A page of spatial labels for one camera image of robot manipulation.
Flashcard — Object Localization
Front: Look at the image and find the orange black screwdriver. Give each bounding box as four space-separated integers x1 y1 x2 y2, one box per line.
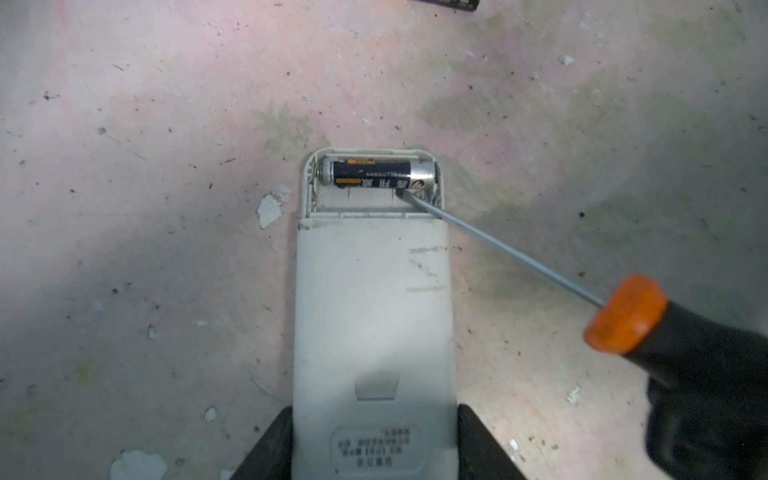
396 189 767 395

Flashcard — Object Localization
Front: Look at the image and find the grey white remote control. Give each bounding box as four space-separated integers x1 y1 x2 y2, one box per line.
291 148 459 479

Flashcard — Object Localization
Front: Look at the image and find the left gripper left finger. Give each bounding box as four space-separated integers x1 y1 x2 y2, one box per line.
230 407 293 480

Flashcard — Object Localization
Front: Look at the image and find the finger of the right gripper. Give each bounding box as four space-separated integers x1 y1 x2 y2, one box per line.
645 378 767 479

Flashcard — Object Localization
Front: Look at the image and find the black AA battery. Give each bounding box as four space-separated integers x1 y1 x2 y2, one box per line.
419 0 480 12
318 156 437 190

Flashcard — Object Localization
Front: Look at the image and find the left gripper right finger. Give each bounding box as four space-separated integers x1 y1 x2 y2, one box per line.
457 404 526 480

